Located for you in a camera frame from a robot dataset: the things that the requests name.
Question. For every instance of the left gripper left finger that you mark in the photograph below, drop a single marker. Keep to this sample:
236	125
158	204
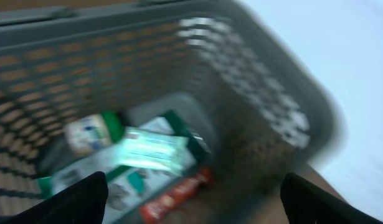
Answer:
81	203

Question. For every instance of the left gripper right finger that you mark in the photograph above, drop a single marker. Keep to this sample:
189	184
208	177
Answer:
305	203

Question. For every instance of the green 3M gloves package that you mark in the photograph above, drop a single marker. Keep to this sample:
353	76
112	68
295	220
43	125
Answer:
129	187

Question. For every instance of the mint green wipes packet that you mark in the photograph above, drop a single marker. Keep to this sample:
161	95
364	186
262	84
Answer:
144	149

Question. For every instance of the red snack bar wrapper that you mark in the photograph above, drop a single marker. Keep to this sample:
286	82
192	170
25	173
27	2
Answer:
155	210

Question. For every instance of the green lid glass jar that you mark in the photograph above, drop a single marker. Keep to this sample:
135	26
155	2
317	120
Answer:
82	138

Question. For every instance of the grey plastic mesh basket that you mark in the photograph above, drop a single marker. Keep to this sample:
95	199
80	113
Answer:
252	109

